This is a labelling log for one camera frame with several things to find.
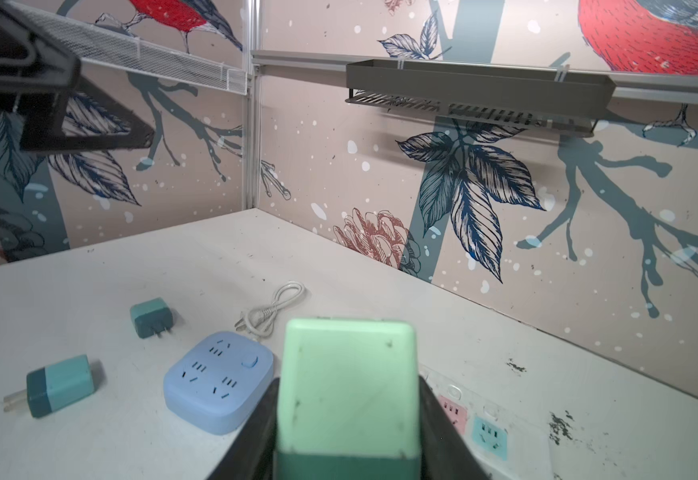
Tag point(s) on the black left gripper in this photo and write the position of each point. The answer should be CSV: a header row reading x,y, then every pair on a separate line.
x,y
40,80

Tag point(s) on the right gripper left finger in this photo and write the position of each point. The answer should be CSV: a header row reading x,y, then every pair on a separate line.
x,y
251,455

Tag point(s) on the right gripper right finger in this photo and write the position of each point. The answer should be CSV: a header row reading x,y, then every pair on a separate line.
x,y
444,454

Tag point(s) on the green charger plug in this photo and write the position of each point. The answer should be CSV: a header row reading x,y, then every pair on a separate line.
x,y
348,403

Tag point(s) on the light teal charger plug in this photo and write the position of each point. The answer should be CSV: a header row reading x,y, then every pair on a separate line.
x,y
53,387

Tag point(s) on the white multicolour power strip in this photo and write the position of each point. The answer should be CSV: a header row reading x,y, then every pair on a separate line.
x,y
505,444

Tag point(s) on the blue square socket cube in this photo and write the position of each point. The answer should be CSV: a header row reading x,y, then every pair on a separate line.
x,y
218,383

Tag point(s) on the white wire mesh shelf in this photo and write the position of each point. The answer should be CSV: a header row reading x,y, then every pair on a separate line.
x,y
105,47

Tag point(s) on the black wire basket shelf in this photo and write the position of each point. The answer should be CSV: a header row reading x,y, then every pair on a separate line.
x,y
528,98

